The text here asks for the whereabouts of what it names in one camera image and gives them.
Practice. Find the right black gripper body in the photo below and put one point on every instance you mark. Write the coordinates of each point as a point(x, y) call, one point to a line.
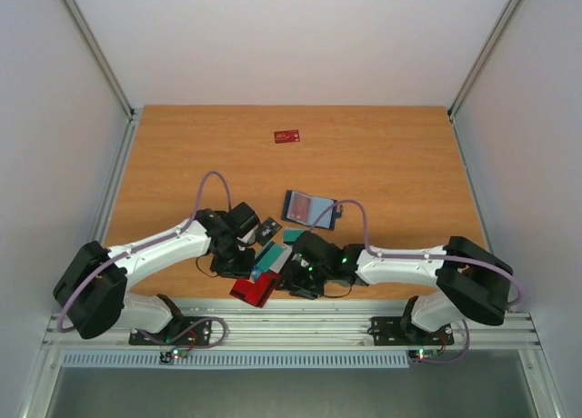
point(296, 277)

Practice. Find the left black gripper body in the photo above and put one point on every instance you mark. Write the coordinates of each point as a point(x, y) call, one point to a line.
point(232, 263)

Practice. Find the red card bottom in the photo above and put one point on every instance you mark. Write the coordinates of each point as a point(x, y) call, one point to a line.
point(258, 292)

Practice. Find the navy blue card holder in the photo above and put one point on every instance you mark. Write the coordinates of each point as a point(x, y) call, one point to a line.
point(324, 212)

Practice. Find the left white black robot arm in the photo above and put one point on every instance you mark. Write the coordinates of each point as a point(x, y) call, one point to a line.
point(94, 292)

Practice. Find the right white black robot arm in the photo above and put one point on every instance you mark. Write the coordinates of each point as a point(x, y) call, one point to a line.
point(469, 283)

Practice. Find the blue card with chip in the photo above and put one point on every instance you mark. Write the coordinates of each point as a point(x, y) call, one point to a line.
point(256, 272)

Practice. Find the white card under teal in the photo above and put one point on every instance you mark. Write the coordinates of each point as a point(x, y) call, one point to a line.
point(278, 264)

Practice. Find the teal card left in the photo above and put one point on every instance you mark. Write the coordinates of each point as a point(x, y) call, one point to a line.
point(268, 255)

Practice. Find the teal card right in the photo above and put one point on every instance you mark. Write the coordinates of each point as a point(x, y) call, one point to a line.
point(290, 235)

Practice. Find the black card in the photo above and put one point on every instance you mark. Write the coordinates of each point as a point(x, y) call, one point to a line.
point(267, 230)

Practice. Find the lone red card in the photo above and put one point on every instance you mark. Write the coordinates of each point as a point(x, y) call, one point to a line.
point(287, 136)

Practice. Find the left circuit board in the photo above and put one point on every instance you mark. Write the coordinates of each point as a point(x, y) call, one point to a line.
point(175, 355)

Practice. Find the circuit board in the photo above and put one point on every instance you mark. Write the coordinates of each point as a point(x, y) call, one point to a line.
point(175, 355)
point(423, 354)

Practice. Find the right circuit board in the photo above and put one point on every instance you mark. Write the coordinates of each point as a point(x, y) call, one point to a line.
point(423, 354)

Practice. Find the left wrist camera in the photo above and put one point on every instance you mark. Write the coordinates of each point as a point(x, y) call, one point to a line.
point(248, 239)

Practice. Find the aluminium rail frame front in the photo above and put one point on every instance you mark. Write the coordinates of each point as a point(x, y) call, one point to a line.
point(295, 324)

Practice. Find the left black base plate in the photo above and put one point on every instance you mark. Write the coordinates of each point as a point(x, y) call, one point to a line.
point(184, 332)

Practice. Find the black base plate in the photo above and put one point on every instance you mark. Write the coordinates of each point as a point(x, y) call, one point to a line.
point(184, 332)
point(392, 331)

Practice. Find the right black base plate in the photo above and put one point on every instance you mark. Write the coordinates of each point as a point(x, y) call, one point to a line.
point(392, 331)

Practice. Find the grey slotted cable duct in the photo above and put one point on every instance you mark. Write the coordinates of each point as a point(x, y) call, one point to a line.
point(237, 360)

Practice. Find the left aluminium corner post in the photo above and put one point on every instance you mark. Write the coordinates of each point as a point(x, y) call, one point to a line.
point(95, 50)

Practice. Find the aluminium corner post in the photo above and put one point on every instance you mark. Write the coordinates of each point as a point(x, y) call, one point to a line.
point(95, 50)
point(500, 26)

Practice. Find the right aluminium corner post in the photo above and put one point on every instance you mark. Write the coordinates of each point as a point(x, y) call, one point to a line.
point(500, 26)

